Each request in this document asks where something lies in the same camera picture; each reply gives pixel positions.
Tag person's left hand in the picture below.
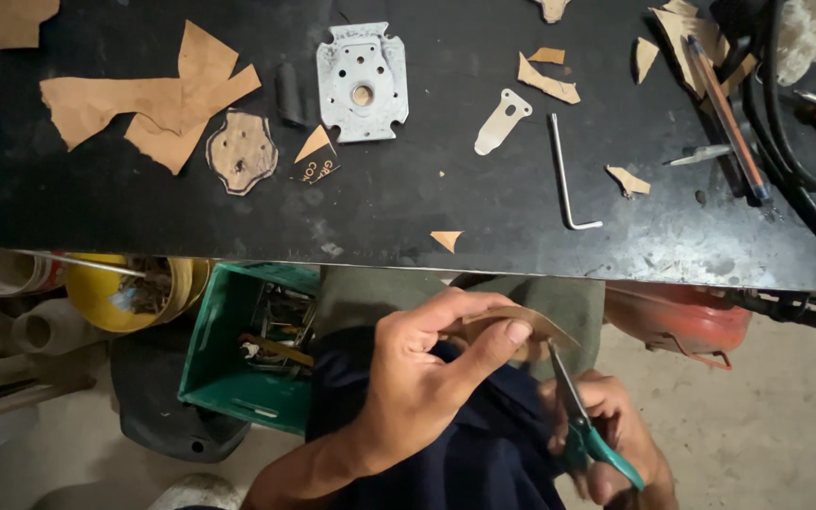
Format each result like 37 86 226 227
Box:
350 286 534 476

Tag person's right hand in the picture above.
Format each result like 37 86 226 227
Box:
539 368 672 508

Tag green-handled scissors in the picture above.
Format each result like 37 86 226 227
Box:
546 340 647 494

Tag curved brown paper piece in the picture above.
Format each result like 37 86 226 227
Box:
460 305 583 364

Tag red metal tank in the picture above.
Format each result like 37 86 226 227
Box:
604 280 754 371

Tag person's dark navy trousers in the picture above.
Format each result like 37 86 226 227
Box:
305 325 569 510

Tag tiny triangular paper scrap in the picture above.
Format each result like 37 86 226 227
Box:
430 230 465 255

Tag torn brown paper scrap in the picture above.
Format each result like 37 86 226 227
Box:
604 164 652 199

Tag silver hex key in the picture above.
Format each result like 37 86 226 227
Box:
547 112 604 232

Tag small silver metal blade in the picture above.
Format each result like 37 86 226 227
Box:
662 144 735 168

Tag brown ballpoint pen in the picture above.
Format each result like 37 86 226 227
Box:
686 34 772 204

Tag long brown paper scrap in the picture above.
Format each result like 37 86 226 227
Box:
517 51 582 106

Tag narrow pointed paper scrap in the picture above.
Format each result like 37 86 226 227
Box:
635 36 661 85

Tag green plastic crate with tools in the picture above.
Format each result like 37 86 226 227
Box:
177 261 322 437

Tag printed triangular paper scrap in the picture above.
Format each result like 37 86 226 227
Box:
292 125 342 186

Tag pile of brown paper offcuts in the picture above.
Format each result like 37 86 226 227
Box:
649 0 759 102

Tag rounded brown paper scrap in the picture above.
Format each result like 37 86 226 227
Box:
531 0 572 24

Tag white rounded object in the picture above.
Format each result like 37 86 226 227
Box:
144 472 247 510

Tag square metal plate with holes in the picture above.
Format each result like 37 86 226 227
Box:
315 21 409 144

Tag black rubber cylinder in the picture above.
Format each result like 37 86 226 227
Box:
274 61 317 129

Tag brown gasket cutout dark outline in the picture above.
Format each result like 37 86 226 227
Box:
205 109 280 196

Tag black plastic cover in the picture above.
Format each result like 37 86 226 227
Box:
110 331 254 466

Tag yellow bucket with scraps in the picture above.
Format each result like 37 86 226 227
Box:
64 253 215 334

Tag large brown paper offcut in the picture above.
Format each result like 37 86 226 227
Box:
39 19 263 177

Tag white plastic pipe piece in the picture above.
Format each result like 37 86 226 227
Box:
10 297 109 356

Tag thin metal rod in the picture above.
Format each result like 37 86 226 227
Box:
0 233 147 279

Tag wooden planks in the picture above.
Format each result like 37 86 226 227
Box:
0 340 113 427

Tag white plastic tub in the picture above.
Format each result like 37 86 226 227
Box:
0 241 67 298

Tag brown paper sheet corner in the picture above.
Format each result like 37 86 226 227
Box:
0 0 61 51

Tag black ribbed hose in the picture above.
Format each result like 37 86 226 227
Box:
729 288 816 332

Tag black cable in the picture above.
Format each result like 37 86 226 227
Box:
739 67 816 279
761 0 816 195

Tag small metal bracket tab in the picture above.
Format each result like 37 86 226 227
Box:
473 88 534 157

